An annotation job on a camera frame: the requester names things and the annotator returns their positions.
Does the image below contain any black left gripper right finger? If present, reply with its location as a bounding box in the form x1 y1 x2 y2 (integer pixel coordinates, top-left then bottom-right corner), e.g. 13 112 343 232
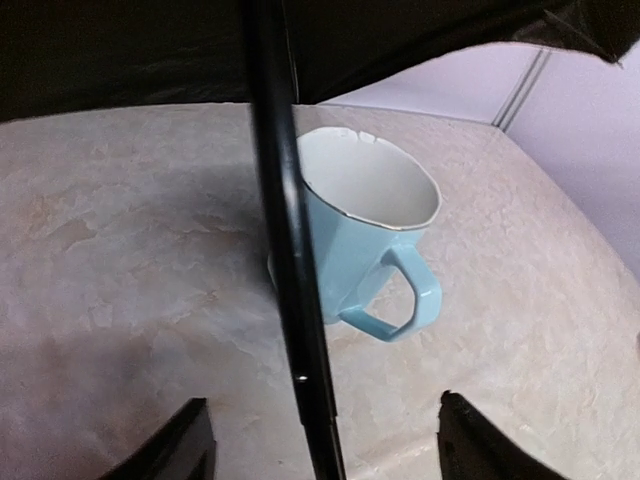
437 390 564 480

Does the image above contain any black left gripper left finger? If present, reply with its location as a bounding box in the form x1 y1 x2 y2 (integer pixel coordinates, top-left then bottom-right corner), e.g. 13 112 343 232
101 398 217 480

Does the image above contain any pink and black folding umbrella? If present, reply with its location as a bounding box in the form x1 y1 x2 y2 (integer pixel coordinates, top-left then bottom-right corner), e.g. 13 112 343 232
1 1 639 479

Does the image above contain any right aluminium corner post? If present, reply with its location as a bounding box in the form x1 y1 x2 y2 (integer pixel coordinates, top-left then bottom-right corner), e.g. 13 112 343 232
491 48 552 133

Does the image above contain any light blue ceramic mug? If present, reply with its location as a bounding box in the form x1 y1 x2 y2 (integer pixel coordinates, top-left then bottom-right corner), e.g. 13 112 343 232
297 127 442 342

